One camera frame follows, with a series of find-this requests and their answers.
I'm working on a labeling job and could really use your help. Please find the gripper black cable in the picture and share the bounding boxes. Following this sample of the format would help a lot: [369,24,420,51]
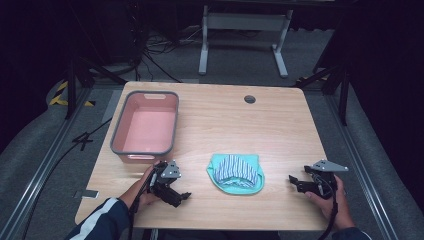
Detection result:
[127,168,158,240]
[316,181,340,240]

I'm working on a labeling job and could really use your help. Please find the tangle of black cables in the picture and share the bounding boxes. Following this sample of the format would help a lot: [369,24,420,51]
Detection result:
[134,24,203,84]

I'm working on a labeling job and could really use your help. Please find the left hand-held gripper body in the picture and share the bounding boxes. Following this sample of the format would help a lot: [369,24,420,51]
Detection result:
[148,159,183,200]

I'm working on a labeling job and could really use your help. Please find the grey tape piece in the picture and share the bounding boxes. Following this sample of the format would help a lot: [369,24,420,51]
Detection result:
[73,188,100,200]

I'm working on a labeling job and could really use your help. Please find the white metal stand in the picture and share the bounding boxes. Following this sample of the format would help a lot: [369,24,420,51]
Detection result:
[198,4,295,80]

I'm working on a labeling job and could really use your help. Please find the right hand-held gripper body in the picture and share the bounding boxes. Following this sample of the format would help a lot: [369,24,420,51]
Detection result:
[303,159,350,201]

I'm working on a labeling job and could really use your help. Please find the aluminium floor rail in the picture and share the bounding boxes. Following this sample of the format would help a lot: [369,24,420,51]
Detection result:
[0,87,93,240]
[323,94,400,240]

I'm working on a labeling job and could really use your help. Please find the yellow black hazard tape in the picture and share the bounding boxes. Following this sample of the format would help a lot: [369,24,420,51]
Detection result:
[48,80,96,108]

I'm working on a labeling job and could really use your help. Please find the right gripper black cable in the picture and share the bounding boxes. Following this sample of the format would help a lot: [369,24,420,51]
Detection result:
[316,181,340,240]

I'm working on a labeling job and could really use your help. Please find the black floor cable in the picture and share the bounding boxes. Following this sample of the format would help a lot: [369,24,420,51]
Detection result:
[20,117,113,240]

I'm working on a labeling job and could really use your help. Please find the teal striped cloth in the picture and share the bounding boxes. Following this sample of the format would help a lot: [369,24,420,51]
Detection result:
[206,153,266,196]

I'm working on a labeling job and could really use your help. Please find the black curtain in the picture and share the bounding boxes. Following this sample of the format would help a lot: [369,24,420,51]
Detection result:
[313,0,424,214]
[0,0,141,153]

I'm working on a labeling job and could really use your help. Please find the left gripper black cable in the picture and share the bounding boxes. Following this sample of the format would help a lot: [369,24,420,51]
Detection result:
[127,168,158,240]

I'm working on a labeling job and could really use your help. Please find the person's left hand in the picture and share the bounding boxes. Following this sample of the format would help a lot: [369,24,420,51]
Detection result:
[119,162,162,210]

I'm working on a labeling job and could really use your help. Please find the pink basket with grey rim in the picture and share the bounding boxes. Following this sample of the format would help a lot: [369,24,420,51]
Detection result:
[110,90,180,165]

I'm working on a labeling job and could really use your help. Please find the person's right hand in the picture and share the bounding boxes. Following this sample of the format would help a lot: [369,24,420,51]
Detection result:
[304,175,356,232]

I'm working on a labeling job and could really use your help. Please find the black tripod stand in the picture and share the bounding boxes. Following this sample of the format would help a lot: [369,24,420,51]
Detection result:
[64,54,128,121]
[292,63,351,127]

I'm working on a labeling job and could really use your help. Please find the black tape cross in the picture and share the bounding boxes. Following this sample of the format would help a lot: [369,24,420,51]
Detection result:
[71,131,95,152]

